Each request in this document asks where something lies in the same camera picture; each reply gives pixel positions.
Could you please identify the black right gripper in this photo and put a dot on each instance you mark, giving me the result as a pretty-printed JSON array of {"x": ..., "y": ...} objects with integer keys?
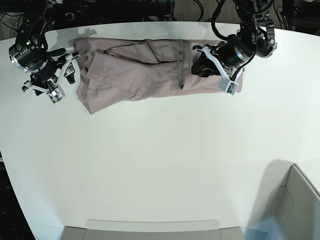
[{"x": 37, "y": 57}]

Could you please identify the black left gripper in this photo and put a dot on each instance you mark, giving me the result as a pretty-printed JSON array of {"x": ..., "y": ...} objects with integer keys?
[{"x": 231, "y": 54}]

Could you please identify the mauve pink T-shirt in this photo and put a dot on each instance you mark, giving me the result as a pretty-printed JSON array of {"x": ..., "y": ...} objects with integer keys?
[{"x": 115, "y": 70}]

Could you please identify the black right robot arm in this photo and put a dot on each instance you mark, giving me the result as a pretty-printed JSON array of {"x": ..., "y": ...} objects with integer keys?
[{"x": 37, "y": 20}]

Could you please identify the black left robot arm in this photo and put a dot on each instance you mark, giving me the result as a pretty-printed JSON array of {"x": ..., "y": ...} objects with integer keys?
[{"x": 256, "y": 37}]

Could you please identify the grey box right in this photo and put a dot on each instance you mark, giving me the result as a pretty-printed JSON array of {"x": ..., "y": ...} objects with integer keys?
[{"x": 293, "y": 210}]

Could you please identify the blue translucent object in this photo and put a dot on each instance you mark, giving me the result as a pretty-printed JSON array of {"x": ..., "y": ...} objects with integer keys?
[{"x": 262, "y": 228}]

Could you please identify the white camera bracket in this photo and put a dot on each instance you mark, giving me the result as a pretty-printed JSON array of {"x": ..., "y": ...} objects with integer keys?
[
  {"x": 226, "y": 84},
  {"x": 47, "y": 80}
]

